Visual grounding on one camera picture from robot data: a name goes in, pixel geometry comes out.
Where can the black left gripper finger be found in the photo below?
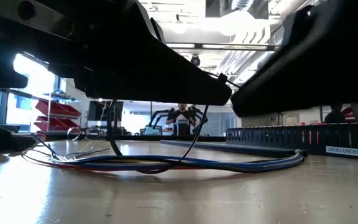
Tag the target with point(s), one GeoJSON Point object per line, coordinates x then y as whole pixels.
{"type": "Point", "coordinates": [158, 31]}
{"type": "Point", "coordinates": [141, 71]}

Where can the black background monitor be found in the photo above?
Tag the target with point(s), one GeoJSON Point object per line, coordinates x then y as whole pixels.
{"type": "Point", "coordinates": [104, 110]}

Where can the clear safety glasses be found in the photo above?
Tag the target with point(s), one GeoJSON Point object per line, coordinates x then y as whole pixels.
{"type": "Point", "coordinates": [99, 132]}

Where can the person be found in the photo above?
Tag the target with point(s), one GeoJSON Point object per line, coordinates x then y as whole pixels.
{"type": "Point", "coordinates": [334, 113]}
{"type": "Point", "coordinates": [182, 116]}

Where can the black ceiling lamp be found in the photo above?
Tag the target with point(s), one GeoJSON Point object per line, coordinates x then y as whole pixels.
{"type": "Point", "coordinates": [195, 60]}

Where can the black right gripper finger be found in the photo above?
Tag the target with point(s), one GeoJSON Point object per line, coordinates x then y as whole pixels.
{"type": "Point", "coordinates": [291, 84]}

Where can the red storage bin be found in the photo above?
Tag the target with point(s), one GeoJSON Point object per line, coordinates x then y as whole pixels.
{"type": "Point", "coordinates": [348, 113]}

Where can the shelf with red bins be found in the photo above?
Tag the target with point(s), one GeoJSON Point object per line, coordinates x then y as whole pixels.
{"type": "Point", "coordinates": [57, 115]}

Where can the black background robot arm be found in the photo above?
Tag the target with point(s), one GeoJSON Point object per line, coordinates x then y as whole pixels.
{"type": "Point", "coordinates": [157, 116]}
{"type": "Point", "coordinates": [199, 116]}

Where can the long ceiling light strip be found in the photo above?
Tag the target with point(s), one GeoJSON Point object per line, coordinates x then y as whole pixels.
{"type": "Point", "coordinates": [222, 46]}

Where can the long black zip tie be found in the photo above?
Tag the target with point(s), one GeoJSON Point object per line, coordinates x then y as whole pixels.
{"type": "Point", "coordinates": [222, 78]}

